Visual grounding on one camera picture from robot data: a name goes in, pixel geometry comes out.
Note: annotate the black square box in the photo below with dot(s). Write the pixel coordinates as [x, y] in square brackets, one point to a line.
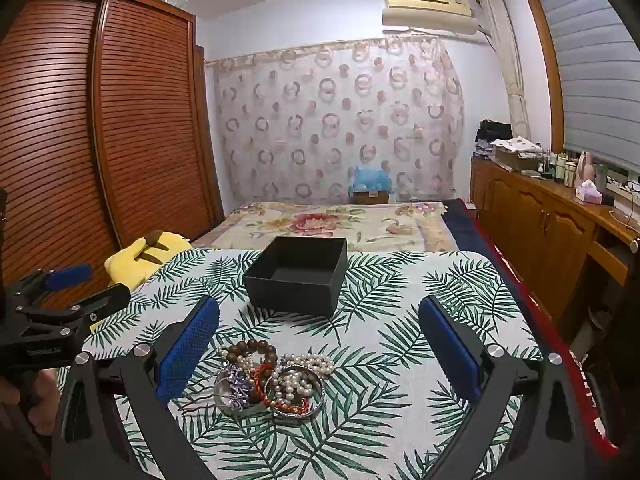
[300, 290]

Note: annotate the beige air conditioner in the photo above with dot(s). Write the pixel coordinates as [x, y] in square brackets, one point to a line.
[425, 10]

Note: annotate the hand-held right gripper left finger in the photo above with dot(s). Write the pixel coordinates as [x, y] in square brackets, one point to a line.
[187, 350]

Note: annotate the white power strip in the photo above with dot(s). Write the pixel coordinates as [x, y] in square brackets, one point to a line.
[625, 187]

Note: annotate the blue plastic bag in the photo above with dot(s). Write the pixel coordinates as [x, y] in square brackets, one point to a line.
[370, 177]

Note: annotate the person's left hand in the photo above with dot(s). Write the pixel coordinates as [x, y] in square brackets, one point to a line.
[47, 390]

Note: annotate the open cardboard box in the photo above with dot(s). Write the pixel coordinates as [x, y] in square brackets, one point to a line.
[510, 160]

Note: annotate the grey window blind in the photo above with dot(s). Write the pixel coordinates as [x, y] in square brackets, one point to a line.
[595, 75]

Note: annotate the wooden window frame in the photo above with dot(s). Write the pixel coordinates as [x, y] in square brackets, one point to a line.
[542, 35]

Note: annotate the brown slatted wooden wardrobe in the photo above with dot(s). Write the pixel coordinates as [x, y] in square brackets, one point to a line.
[140, 135]

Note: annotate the pile of dark clothes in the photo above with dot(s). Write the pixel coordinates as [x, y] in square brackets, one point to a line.
[492, 132]

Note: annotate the small brown cardboard box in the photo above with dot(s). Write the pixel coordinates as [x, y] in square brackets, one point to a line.
[370, 196]

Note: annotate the long wooden cabinet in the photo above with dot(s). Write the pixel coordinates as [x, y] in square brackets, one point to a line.
[525, 220]

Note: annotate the floral blanket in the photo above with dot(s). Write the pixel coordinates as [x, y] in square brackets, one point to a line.
[310, 225]

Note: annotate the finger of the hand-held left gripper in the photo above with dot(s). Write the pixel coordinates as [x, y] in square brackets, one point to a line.
[107, 300]
[70, 276]

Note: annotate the white printed cloth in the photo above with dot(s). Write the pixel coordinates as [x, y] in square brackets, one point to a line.
[517, 145]

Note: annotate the yellow plush toy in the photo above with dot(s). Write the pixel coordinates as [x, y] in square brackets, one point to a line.
[125, 265]

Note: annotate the green leaf print tablecloth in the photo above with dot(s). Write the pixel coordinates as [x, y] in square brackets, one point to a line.
[390, 280]

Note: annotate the pink tissue box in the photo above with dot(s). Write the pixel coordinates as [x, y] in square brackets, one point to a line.
[587, 194]

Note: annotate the row of small bottles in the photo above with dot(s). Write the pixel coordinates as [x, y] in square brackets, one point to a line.
[560, 167]

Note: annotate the pink vase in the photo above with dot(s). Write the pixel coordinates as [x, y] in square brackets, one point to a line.
[585, 167]

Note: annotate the beige hanging curtain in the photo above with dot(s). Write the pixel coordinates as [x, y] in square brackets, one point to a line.
[510, 70]

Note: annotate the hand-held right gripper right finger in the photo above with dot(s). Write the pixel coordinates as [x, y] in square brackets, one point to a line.
[450, 355]

